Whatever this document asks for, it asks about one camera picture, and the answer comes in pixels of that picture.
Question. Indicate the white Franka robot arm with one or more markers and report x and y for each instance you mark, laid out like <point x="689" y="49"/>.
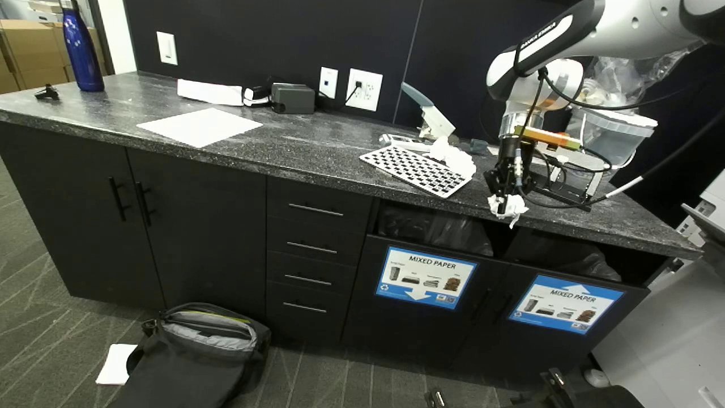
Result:
<point x="642" y="26"/>

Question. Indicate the black bin liner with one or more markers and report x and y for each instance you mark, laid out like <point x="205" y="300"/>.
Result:
<point x="439" y="230"/>
<point x="559" y="251"/>

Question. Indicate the tan cardboard box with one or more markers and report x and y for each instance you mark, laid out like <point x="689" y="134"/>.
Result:
<point x="31" y="52"/>

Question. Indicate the mixed paper sign down arrow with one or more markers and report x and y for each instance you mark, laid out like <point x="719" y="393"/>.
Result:
<point x="426" y="278"/>

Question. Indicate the dark grey backpack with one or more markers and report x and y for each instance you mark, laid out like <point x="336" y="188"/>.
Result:
<point x="190" y="355"/>

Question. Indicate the white cart control box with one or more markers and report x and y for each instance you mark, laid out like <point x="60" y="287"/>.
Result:
<point x="706" y="212"/>

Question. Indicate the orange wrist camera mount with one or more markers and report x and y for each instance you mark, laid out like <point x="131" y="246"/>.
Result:
<point x="551" y="136"/>

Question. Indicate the long white flat device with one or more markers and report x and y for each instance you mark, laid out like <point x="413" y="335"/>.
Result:
<point x="212" y="91"/>

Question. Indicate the small white paper slip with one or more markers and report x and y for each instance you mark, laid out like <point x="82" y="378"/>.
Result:
<point x="117" y="366"/>

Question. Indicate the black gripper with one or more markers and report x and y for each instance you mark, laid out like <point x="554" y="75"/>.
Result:
<point x="512" y="159"/>

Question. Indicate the small black object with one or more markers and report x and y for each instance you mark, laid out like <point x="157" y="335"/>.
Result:
<point x="46" y="94"/>

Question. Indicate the black counter cabinet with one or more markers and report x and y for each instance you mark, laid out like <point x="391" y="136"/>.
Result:
<point x="205" y="241"/>

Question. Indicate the checkerboard calibration board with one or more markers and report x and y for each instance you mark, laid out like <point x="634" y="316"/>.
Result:
<point x="399" y="165"/>

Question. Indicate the white double wall outlet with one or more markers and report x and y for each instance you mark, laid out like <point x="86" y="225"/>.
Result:
<point x="366" y="91"/>

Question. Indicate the blue water bottle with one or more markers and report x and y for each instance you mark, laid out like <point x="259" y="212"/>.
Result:
<point x="82" y="52"/>

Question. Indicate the mixed paper sign up arrow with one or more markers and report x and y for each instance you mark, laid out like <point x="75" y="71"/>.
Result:
<point x="567" y="304"/>

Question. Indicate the black power adapter box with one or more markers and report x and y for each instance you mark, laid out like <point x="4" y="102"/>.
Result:
<point x="294" y="97"/>

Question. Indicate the flat white paper sheet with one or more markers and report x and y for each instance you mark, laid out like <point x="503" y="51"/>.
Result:
<point x="201" y="128"/>

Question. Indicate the clear plastic container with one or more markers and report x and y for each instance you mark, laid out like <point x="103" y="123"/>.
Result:
<point x="623" y="136"/>

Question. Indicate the clear plastic bag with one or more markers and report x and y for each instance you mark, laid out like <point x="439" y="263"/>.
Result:
<point x="604" y="75"/>

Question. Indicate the small white wall plate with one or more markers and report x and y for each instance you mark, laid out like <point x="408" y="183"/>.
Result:
<point x="167" y="49"/>
<point x="329" y="81"/>

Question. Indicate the small white printed wrapper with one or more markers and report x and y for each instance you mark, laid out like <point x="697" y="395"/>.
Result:
<point x="396" y="138"/>

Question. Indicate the black cart leg white label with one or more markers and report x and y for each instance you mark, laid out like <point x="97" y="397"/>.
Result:
<point x="559" y="381"/>

